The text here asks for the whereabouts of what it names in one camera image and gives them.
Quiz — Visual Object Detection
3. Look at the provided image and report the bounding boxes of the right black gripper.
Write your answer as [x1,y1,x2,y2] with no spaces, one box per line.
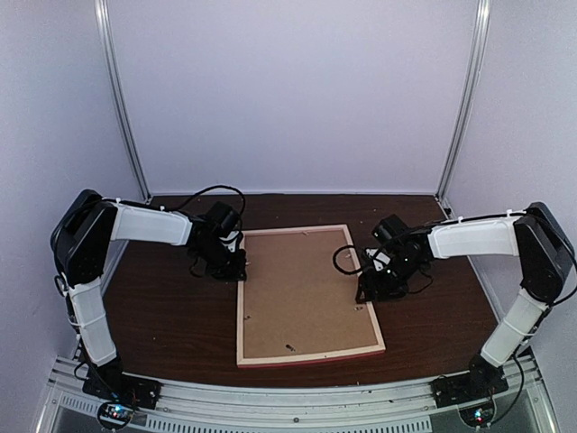
[356,253,424,304]

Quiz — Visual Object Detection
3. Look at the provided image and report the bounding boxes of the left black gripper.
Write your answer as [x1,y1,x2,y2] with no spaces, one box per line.
[196,240,247,281]

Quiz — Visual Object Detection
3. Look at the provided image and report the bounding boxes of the brown backing board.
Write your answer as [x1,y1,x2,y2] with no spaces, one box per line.
[243,228,380,360]

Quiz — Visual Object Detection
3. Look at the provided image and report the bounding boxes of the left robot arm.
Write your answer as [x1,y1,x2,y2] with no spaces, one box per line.
[50,189,247,401]

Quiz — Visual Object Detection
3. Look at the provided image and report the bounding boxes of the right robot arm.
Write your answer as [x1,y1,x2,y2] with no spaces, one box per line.
[355,202,576,399]

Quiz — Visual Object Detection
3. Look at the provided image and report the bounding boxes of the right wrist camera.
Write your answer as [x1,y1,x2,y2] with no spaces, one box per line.
[364,248,390,272]

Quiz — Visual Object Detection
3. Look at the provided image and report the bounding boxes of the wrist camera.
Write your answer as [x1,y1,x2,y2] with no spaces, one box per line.
[221,229,243,253]
[364,248,390,272]

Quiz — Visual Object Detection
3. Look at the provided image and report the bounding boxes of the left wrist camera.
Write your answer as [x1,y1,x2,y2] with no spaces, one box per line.
[221,229,243,253]

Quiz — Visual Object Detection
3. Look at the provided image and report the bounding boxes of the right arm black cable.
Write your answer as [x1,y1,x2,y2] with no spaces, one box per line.
[332,244,434,294]

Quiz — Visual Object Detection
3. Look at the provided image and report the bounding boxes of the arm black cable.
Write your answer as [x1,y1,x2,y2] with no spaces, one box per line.
[332,244,434,294]
[175,184,248,226]

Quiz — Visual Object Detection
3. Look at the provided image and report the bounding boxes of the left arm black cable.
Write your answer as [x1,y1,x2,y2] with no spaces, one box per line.
[175,184,248,226]

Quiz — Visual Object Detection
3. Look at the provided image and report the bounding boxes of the front aluminium rail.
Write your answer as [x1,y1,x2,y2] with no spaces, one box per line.
[44,345,546,433]

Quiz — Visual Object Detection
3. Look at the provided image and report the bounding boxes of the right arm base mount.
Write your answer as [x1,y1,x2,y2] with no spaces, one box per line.
[431,354,508,429]

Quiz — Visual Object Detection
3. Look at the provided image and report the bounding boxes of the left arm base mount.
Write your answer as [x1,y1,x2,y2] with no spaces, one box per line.
[81,354,161,431]

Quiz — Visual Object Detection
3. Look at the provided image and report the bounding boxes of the left aluminium corner post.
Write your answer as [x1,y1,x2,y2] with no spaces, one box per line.
[94,0,151,201]

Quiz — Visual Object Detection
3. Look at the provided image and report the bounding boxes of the aluminium corner post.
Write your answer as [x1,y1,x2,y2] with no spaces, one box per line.
[436,0,492,203]
[94,0,151,201]

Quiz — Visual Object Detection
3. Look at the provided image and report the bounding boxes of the right aluminium corner post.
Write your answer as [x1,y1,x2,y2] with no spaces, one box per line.
[436,0,492,203]

